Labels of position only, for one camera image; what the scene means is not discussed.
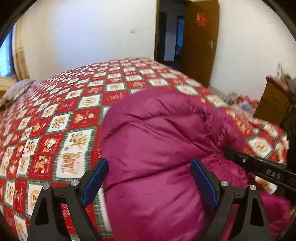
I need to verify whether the magenta puffer jacket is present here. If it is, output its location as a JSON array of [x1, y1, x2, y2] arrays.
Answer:
[[101, 87, 293, 241]]

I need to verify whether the clothes pile on floor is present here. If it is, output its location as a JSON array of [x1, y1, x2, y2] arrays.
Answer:
[[220, 92, 259, 113]]

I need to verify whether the grey clothes pile on dresser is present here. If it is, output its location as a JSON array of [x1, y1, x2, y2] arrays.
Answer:
[[281, 74, 296, 94]]

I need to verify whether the brown wooden dresser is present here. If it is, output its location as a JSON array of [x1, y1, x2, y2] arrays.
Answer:
[[253, 76, 295, 126]]

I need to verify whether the red patterned bedspread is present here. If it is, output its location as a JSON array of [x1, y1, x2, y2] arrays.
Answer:
[[1, 58, 289, 240]]

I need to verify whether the striped grey pillow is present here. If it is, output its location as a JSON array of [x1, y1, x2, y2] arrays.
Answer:
[[1, 79, 36, 110]]

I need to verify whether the beige wooden headboard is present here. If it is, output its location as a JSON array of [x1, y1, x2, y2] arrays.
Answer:
[[0, 77, 17, 97]]

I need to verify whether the right beige curtain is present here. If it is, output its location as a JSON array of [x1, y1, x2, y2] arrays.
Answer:
[[11, 18, 30, 81]]

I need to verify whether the brown wooden door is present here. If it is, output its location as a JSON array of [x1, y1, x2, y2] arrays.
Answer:
[[180, 1, 220, 87]]

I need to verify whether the red door decoration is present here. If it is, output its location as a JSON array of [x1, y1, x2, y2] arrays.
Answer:
[[195, 11, 209, 27]]

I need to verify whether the metal door handle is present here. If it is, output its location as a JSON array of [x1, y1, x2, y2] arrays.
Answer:
[[208, 40, 214, 50]]

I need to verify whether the window with dark frame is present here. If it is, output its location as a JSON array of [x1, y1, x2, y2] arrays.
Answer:
[[0, 31, 15, 77]]

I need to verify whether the dark wooden door frame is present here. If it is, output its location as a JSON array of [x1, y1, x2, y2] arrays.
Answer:
[[154, 1, 191, 62]]

